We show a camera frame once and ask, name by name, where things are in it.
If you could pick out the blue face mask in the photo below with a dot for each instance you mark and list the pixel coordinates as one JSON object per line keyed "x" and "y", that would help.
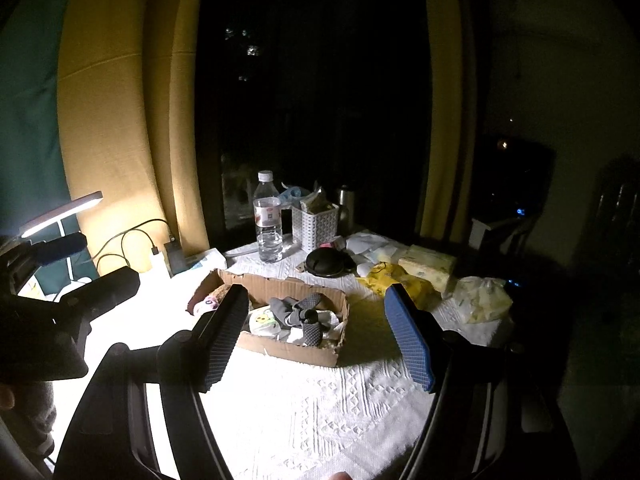
{"x": 294, "y": 194}

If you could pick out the white power adapter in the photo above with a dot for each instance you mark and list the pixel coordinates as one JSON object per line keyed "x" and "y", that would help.
{"x": 159, "y": 262}

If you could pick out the metal thermos flask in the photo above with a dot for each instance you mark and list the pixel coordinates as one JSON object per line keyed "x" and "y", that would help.
{"x": 343, "y": 207}

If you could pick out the green curtain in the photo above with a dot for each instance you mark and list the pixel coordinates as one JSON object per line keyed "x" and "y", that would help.
{"x": 30, "y": 110}

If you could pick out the white woven plastic basket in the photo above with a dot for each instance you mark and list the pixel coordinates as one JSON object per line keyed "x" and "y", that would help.
{"x": 315, "y": 227}

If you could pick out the white diaper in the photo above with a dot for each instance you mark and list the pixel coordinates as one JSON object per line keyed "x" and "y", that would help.
{"x": 372, "y": 250}

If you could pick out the beige sachet packets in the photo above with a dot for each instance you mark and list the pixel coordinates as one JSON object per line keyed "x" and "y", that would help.
{"x": 315, "y": 199}

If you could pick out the white yellow printed plastic bag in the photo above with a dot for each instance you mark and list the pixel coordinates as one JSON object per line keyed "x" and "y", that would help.
{"x": 482, "y": 300}

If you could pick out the yellow curtain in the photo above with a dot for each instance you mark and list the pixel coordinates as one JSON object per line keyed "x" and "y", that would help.
{"x": 115, "y": 110}
{"x": 445, "y": 110}

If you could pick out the black charger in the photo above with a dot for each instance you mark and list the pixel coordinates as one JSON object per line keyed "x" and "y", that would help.
{"x": 176, "y": 259}

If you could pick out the cardboard box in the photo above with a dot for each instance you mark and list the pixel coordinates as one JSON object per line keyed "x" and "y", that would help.
{"x": 280, "y": 287}

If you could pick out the white desk lamp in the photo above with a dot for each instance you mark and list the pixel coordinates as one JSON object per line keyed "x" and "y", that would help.
{"x": 62, "y": 210}

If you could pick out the white blue tissue pack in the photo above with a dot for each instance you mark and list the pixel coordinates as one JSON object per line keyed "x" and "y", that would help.
{"x": 207, "y": 260}

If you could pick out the clear plastic water bottle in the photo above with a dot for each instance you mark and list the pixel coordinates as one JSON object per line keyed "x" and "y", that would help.
{"x": 268, "y": 220}

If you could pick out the person's left hand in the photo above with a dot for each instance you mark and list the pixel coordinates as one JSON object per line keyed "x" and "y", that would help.
{"x": 6, "y": 397}

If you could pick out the white towel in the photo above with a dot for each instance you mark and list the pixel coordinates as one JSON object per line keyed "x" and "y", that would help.
{"x": 325, "y": 324}

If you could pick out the pink print sock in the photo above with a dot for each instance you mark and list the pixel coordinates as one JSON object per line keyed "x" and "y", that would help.
{"x": 205, "y": 302}

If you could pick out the white textured tablecloth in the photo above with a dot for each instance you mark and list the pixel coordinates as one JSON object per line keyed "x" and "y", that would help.
{"x": 310, "y": 410}

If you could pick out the white printed cloth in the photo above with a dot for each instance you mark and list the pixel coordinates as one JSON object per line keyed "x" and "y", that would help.
{"x": 264, "y": 324}

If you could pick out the grey dotted sock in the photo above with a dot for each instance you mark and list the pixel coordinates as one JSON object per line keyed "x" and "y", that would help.
{"x": 310, "y": 322}

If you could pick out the person's left forearm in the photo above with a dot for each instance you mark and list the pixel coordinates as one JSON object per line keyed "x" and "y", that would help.
{"x": 35, "y": 417}

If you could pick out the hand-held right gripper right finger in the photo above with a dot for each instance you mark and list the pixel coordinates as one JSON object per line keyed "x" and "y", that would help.
{"x": 407, "y": 340}

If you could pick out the pale yellow tissue pack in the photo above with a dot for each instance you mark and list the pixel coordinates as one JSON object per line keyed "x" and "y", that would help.
{"x": 430, "y": 265}

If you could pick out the white stool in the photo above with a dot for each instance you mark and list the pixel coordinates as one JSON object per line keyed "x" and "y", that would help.
{"x": 500, "y": 227}

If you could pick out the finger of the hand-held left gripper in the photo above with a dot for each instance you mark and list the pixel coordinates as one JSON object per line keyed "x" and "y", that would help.
{"x": 107, "y": 286}
{"x": 62, "y": 248}

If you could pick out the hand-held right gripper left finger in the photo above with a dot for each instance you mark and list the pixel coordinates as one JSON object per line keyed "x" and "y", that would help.
{"x": 225, "y": 340}

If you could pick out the small pink packet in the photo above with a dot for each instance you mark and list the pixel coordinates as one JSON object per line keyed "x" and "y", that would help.
{"x": 334, "y": 246}

